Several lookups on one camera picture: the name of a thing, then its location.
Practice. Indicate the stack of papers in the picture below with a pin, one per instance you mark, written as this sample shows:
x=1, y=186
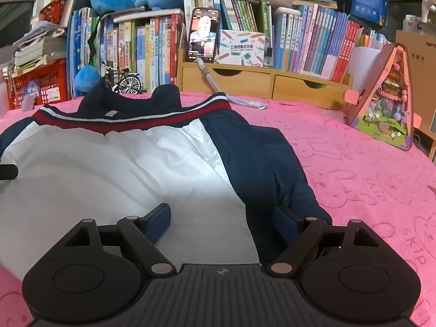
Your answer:
x=46, y=42

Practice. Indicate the smartphone on stand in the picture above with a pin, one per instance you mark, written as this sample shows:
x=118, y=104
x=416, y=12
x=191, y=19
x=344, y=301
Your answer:
x=202, y=35

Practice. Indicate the wooden drawer organizer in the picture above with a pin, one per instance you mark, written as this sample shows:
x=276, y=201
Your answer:
x=270, y=84

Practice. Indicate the blue plush ball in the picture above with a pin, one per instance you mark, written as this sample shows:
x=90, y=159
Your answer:
x=87, y=79

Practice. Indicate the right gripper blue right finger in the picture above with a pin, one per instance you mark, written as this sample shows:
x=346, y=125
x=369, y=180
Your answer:
x=289, y=225

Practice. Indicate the row of books right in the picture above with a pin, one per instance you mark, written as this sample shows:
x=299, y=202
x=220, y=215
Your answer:
x=310, y=39

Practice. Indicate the pink triangular diorama house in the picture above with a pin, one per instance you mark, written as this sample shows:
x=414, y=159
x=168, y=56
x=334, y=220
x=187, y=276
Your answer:
x=383, y=108

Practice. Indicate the cardboard box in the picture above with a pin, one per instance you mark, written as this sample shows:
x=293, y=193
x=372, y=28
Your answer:
x=421, y=52

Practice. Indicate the red plastic basket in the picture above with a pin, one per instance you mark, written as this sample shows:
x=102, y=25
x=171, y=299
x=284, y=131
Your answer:
x=47, y=83

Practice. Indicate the row of books left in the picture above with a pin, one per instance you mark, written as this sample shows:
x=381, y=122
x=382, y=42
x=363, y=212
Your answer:
x=146, y=42

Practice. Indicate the pink bunny blanket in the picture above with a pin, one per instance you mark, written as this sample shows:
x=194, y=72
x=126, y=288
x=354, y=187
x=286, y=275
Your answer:
x=352, y=177

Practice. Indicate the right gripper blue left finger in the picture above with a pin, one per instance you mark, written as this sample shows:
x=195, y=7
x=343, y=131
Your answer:
x=154, y=224

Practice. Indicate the navy white red jacket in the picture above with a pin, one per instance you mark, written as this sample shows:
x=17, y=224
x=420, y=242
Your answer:
x=115, y=157

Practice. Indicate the miniature bicycle model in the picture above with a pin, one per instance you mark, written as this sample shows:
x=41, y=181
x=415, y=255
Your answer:
x=122, y=81

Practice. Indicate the row of books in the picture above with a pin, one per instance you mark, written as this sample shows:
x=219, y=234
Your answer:
x=146, y=42
x=310, y=39

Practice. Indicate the white label printer box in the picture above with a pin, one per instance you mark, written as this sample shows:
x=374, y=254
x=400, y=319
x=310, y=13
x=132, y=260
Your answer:
x=241, y=48

